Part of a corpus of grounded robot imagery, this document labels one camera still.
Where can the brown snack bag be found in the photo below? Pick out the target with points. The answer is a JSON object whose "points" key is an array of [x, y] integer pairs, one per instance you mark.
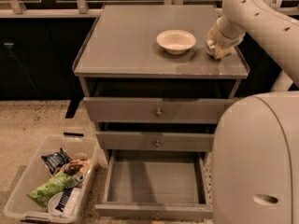
{"points": [[76, 165]]}

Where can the white blue snack packet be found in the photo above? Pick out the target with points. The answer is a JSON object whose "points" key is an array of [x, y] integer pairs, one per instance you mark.
{"points": [[68, 202]]}

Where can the grey middle drawer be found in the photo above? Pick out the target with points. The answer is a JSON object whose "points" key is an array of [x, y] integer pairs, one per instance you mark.
{"points": [[155, 141]]}

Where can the grey drawer cabinet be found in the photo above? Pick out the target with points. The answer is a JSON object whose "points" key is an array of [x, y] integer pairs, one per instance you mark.
{"points": [[121, 58]]}

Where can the white round container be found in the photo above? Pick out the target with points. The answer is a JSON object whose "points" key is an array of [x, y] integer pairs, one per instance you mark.
{"points": [[53, 202]]}

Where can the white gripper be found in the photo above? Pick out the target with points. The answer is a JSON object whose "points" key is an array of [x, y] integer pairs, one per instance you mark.
{"points": [[221, 39]]}

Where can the clear plastic storage bin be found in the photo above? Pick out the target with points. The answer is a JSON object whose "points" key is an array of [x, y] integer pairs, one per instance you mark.
{"points": [[36, 174]]}

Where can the grey top drawer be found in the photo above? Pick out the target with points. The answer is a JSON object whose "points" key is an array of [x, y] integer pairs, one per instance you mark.
{"points": [[156, 110]]}

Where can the white ceramic bowl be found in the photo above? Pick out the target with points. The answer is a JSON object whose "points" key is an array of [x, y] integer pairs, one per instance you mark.
{"points": [[176, 42]]}

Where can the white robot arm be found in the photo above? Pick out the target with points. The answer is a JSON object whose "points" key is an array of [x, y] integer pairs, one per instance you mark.
{"points": [[255, 156]]}

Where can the grey drawer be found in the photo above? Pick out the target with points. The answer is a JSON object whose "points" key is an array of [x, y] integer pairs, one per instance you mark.
{"points": [[156, 110], [155, 141], [156, 184]]}

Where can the green can in bin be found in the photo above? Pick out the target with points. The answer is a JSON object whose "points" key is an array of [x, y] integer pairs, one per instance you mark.
{"points": [[74, 180]]}

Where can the silver green 7up can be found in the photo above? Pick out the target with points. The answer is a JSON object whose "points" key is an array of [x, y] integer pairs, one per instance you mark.
{"points": [[213, 49]]}

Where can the grey bottom drawer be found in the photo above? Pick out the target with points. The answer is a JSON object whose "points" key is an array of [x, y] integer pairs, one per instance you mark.
{"points": [[156, 184]]}

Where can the dark blue chip bag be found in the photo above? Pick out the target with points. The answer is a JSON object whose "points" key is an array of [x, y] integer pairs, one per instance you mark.
{"points": [[55, 160]]}

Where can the green snack bag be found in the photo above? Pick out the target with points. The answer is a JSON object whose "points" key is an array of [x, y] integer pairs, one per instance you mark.
{"points": [[42, 194]]}

